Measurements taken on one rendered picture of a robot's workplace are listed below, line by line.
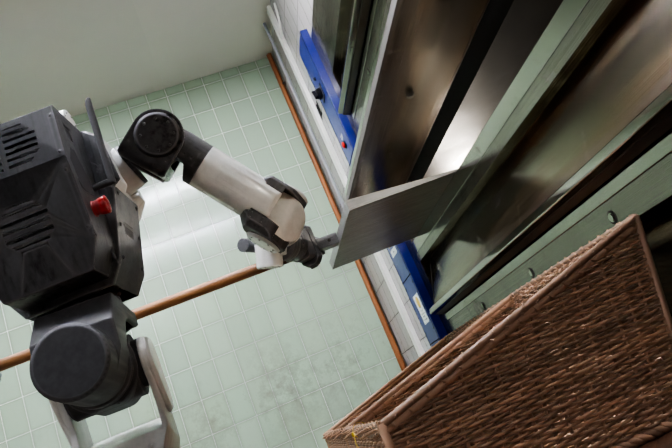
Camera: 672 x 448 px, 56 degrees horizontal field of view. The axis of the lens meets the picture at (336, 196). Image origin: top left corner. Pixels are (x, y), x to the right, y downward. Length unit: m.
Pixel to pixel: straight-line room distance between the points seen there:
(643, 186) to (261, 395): 2.20
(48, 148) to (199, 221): 2.03
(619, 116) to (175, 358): 2.37
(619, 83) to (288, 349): 2.22
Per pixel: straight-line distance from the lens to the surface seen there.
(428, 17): 1.30
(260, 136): 3.27
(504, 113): 1.29
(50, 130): 1.15
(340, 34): 2.21
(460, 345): 1.43
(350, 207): 1.51
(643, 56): 0.95
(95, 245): 1.10
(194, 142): 1.25
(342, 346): 2.96
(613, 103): 1.01
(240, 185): 1.23
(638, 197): 1.04
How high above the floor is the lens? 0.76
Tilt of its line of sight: 18 degrees up
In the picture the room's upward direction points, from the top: 23 degrees counter-clockwise
